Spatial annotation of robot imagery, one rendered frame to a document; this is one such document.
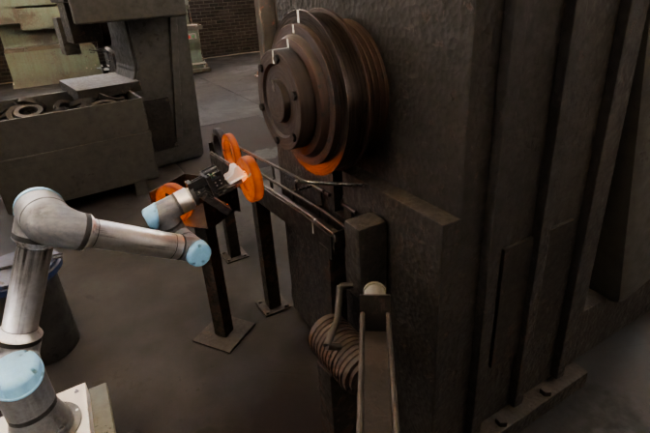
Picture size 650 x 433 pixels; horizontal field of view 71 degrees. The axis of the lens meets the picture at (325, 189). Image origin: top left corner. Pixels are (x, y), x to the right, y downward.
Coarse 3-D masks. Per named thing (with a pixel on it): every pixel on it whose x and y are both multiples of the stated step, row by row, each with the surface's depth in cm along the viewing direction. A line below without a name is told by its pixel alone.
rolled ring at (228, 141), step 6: (222, 138) 224; (228, 138) 216; (234, 138) 216; (222, 144) 226; (228, 144) 227; (234, 144) 214; (222, 150) 229; (228, 150) 228; (234, 150) 214; (228, 156) 228; (234, 156) 214; (240, 156) 216; (234, 162) 217
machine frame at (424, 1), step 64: (320, 0) 140; (384, 0) 114; (448, 0) 96; (512, 0) 93; (576, 0) 101; (640, 0) 113; (384, 64) 120; (448, 64) 101; (512, 64) 97; (576, 64) 108; (448, 128) 106; (512, 128) 104; (576, 128) 122; (384, 192) 127; (448, 192) 111; (512, 192) 117; (576, 192) 133; (448, 256) 112; (512, 256) 125; (576, 256) 142; (448, 320) 121; (512, 320) 136; (576, 320) 161; (448, 384) 132; (512, 384) 150; (576, 384) 164
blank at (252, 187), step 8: (240, 160) 153; (248, 160) 149; (248, 168) 148; (256, 168) 148; (248, 176) 150; (256, 176) 147; (248, 184) 157; (256, 184) 147; (248, 192) 154; (256, 192) 149; (248, 200) 157; (256, 200) 153
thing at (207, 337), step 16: (192, 176) 190; (208, 208) 168; (192, 224) 174; (208, 224) 169; (208, 240) 183; (208, 272) 190; (208, 288) 194; (224, 288) 197; (224, 304) 198; (224, 320) 200; (240, 320) 212; (208, 336) 203; (224, 336) 202; (240, 336) 202; (224, 352) 195
